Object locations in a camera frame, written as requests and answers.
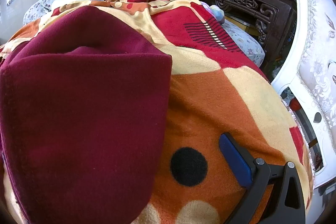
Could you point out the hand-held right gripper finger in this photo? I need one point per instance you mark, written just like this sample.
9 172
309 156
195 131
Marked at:
233 161

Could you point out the pastel soft toy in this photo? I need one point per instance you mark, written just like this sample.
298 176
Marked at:
217 12

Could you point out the maroon fleece garment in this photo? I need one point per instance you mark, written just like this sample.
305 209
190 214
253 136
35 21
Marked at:
78 108

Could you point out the printed red orange blanket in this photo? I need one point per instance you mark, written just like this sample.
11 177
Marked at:
210 98

